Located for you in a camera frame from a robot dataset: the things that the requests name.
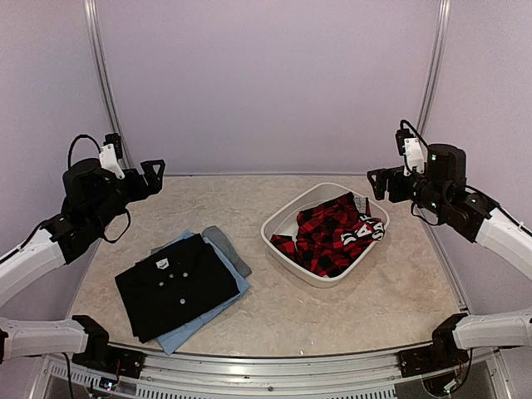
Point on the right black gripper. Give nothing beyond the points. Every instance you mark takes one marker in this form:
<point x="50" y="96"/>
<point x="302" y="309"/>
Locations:
<point x="384" y="174"/>

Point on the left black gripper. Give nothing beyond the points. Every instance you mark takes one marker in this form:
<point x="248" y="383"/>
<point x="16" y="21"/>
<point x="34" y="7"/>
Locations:
<point x="154" y="184"/>

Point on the red black plaid shirt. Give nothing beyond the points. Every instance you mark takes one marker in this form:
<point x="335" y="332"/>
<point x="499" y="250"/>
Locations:
<point x="332" y="235"/>

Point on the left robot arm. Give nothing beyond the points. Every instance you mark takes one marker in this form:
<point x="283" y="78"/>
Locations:
<point x="94" y="197"/>

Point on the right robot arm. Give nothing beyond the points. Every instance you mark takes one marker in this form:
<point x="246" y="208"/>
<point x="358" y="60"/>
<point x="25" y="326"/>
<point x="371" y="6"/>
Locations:
<point x="435" y="180"/>

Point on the grey folded shirt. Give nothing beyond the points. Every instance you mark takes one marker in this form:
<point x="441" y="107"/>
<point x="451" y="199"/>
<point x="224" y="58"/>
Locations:
<point x="222" y="242"/>

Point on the black folded shirt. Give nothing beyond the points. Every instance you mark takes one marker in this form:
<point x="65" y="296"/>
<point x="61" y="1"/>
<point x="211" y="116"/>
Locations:
<point x="174" y="286"/>

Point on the light blue folded shirt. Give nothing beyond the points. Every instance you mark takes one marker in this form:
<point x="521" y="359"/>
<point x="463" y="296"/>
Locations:
<point x="174" y="339"/>

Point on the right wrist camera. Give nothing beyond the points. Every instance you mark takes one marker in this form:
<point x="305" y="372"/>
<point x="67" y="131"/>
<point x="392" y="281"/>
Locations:
<point x="410" y="148"/>

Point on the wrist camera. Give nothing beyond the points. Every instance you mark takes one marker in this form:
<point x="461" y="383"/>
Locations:
<point x="410" y="148"/>
<point x="110" y="154"/>

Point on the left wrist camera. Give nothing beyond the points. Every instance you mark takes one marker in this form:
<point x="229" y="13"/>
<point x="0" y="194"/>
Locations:
<point x="110" y="154"/>

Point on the right aluminium frame post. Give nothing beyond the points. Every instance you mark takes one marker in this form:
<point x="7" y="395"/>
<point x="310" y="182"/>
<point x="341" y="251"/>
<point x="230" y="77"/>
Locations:
<point x="436" y="60"/>

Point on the aluminium frame post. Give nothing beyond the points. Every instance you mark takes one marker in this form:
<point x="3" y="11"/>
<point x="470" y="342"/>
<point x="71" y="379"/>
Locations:
<point x="98" y="54"/>
<point x="436" y="60"/>

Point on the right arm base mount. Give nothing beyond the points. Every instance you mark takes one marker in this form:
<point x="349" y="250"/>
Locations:
<point x="430" y="358"/>

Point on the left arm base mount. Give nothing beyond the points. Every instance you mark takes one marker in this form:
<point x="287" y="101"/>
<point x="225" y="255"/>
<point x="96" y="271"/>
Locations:
<point x="119" y="361"/>

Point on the left aluminium frame post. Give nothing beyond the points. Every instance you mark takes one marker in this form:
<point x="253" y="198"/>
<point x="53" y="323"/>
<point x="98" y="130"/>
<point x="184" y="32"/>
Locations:
<point x="98" y="54"/>

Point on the front aluminium rail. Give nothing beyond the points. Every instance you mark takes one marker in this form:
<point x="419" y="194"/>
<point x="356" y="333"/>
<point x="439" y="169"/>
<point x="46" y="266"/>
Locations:
<point x="353" y="375"/>

